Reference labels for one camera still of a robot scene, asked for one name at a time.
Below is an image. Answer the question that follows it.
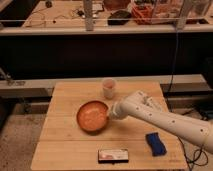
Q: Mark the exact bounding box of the orange ceramic bowl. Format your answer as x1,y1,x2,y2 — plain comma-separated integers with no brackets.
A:
76,101,108,133

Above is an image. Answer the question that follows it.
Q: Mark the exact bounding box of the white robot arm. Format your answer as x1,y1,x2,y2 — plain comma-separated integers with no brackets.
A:
108,91,213,154

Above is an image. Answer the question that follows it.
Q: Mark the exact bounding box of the translucent plastic cup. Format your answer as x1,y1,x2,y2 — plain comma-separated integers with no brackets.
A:
102,78,116,99

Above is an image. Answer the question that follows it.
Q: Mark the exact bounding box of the wooden table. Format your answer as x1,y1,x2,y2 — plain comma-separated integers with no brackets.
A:
31,81,187,171

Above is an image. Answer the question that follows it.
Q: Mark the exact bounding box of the black rectangular box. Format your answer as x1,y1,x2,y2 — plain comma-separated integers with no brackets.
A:
98,149,129,163

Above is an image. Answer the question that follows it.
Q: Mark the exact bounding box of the blue sponge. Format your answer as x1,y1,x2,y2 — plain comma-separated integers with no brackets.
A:
145,132,167,157

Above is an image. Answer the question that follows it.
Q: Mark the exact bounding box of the black round object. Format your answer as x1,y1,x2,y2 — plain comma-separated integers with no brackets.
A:
107,10,131,25

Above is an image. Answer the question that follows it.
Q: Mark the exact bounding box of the orange basket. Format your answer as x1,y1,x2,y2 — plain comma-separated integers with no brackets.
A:
131,5,152,25

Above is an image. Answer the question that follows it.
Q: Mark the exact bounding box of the black cable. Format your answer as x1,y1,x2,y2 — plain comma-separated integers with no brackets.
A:
165,26,180,96

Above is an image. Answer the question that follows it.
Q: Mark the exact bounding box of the metal frame post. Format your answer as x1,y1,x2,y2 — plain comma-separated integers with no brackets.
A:
83,0,94,31

